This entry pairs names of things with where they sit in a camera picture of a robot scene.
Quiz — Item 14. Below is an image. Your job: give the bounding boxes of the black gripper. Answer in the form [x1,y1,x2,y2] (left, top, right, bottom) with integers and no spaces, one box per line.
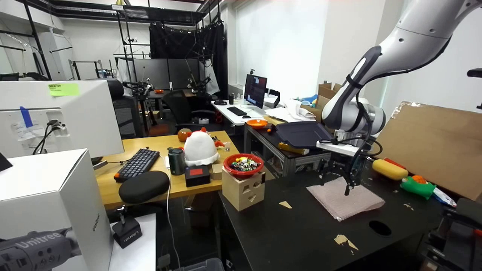
[343,143,376,197]

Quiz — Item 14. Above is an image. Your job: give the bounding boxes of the pink bubble plastic sheet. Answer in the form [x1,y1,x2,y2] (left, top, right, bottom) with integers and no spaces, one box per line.
[305,174,386,222]

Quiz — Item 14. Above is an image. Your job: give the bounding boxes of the blue tape strip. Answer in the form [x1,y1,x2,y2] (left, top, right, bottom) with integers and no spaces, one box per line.
[17,105,34,129]

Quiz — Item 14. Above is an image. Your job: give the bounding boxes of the black computer monitor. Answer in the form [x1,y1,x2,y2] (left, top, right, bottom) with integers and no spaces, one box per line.
[242,72,269,109]

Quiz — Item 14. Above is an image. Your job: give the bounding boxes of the white desk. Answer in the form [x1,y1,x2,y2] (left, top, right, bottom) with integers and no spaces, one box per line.
[210,99,283,127]

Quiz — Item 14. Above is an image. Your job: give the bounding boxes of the orange ball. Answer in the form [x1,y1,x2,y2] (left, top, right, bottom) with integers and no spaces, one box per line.
[176,126,194,144]

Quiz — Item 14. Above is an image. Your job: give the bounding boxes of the black monitor cables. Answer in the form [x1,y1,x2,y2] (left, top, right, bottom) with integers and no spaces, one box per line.
[31,118,66,155]

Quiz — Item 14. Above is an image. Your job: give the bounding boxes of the white and blue marker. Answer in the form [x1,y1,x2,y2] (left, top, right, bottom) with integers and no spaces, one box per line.
[432,186,457,209]

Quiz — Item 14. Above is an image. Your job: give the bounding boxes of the wooden desk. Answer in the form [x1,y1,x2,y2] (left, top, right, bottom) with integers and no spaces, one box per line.
[94,129,239,209]

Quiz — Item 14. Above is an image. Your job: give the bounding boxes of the large white box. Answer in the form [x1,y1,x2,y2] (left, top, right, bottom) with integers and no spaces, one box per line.
[0,147,114,271]

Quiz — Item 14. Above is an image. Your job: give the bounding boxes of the green toy cylinder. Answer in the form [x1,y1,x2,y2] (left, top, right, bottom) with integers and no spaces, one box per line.
[398,174,436,200]

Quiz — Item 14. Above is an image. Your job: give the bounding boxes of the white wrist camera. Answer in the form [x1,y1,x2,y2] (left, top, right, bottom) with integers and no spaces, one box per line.
[314,138,361,158]

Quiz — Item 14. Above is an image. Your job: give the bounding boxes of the black box with red label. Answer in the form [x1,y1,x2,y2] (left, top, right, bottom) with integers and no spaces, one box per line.
[183,164,212,188]

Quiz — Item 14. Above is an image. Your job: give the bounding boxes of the white plastic bag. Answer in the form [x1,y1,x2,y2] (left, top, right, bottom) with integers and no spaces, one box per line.
[182,129,221,167]

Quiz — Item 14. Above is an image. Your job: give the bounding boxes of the green sticky note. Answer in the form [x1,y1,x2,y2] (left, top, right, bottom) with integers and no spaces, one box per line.
[46,81,81,99]

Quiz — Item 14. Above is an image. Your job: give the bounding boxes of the white equipment cabinet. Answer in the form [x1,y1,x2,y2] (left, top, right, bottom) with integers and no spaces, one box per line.
[0,79,124,159]

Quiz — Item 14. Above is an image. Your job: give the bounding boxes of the small black keyboard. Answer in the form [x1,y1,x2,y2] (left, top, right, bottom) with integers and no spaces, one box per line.
[225,105,251,118]

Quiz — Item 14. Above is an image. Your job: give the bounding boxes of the black oval cushion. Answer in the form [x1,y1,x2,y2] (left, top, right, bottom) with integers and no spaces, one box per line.
[117,170,171,204]

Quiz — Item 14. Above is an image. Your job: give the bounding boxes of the black joystick controller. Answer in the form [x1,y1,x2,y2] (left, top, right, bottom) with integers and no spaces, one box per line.
[109,204,142,249]

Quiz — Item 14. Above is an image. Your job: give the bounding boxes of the orange bowl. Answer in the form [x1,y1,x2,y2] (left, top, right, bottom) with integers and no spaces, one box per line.
[245,117,272,132]

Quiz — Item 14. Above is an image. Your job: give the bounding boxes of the red bowl with items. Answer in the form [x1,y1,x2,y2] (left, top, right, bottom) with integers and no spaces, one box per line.
[222,152,266,180]

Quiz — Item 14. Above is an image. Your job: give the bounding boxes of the small tan box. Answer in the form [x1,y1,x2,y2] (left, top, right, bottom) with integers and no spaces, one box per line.
[209,162,224,180]

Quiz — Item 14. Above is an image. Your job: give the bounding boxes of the open cardboard box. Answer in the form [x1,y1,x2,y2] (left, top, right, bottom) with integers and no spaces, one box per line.
[313,81,343,121]

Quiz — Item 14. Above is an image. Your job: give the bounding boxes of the dark green can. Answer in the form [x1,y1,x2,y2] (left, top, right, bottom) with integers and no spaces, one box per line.
[167,146,188,176]

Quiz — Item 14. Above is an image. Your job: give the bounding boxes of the black office chair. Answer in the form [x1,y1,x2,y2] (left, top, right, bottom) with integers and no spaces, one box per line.
[105,78,147,140]

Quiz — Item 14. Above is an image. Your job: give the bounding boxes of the black curtain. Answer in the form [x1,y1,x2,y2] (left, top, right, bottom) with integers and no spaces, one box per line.
[148,19,228,99]

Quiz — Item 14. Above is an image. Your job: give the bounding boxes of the grey Unitree robot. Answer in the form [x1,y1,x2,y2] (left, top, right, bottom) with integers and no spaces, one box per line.
[0,228,81,271]

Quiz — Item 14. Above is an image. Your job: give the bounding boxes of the brown cardboard sheet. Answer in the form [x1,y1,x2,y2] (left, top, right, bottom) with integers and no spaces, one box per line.
[373,102,482,201]

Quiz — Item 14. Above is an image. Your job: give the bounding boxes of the wooden box with holes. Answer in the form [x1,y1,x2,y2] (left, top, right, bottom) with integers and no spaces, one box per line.
[219,167,266,212]

